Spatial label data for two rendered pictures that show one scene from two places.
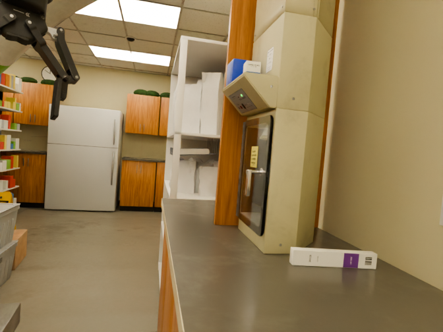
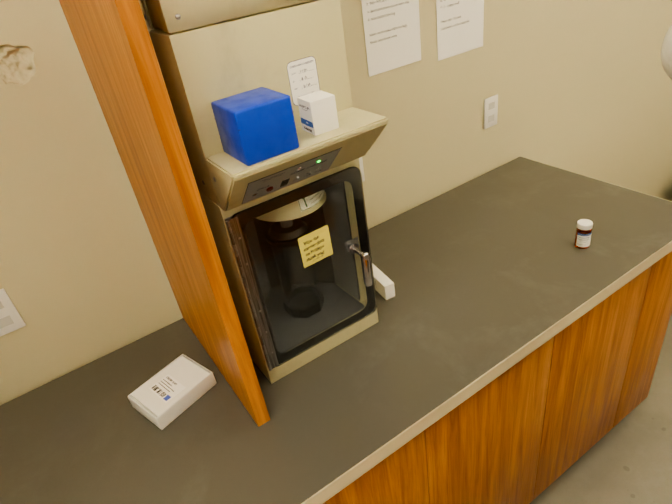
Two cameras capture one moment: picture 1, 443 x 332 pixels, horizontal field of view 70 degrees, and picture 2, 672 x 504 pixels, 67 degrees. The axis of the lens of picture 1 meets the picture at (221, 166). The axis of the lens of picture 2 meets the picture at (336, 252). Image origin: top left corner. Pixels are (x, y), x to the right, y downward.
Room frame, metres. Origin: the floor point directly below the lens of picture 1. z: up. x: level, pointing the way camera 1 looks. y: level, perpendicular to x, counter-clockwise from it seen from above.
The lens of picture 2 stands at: (1.38, 0.78, 1.82)
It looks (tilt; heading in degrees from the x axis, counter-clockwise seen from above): 32 degrees down; 253
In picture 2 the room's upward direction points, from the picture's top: 9 degrees counter-clockwise
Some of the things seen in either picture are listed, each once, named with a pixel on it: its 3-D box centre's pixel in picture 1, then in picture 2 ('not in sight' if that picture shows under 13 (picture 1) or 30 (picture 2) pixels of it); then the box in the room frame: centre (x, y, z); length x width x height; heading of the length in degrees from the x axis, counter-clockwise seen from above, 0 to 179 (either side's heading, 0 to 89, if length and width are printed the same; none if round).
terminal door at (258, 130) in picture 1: (252, 172); (313, 270); (1.17, -0.12, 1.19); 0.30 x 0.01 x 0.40; 12
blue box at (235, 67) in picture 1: (242, 75); (255, 125); (1.23, -0.05, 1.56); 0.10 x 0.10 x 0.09; 12
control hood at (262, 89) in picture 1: (245, 97); (304, 162); (1.16, -0.07, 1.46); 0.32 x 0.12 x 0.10; 12
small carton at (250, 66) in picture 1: (251, 72); (318, 112); (1.11, -0.08, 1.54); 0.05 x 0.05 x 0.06; 9
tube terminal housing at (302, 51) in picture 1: (289, 139); (273, 197); (1.20, -0.25, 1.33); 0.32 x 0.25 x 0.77; 12
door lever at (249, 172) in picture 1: (253, 182); (361, 265); (1.06, -0.11, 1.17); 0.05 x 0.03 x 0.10; 102
